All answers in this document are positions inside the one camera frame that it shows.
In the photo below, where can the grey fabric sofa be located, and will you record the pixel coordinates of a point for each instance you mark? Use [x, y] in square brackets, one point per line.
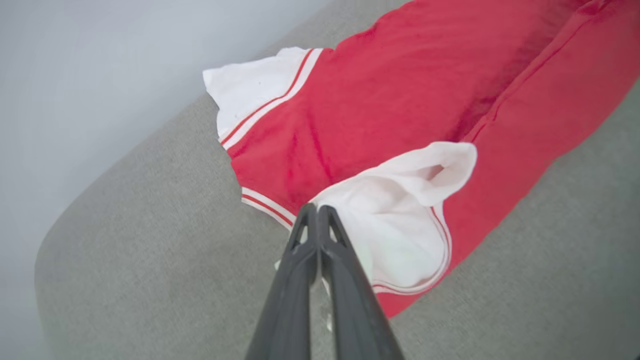
[150, 250]

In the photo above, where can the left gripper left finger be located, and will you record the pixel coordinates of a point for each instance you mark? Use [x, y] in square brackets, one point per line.
[290, 300]

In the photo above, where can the red and white garment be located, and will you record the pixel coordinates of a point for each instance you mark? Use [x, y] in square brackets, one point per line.
[400, 100]

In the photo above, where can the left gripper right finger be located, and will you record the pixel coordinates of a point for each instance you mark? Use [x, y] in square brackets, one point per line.
[355, 310]

